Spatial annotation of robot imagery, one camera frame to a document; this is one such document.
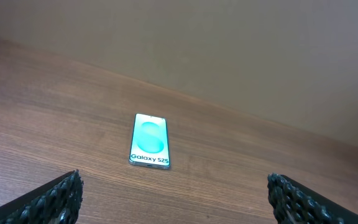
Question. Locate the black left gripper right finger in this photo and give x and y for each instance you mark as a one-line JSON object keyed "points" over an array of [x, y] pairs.
{"points": [[292, 202]]}

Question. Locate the Galaxy S25 smartphone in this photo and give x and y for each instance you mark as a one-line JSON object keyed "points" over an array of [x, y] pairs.
{"points": [[150, 142]]}

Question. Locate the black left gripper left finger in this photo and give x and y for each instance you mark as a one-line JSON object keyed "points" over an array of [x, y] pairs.
{"points": [[58, 201]]}

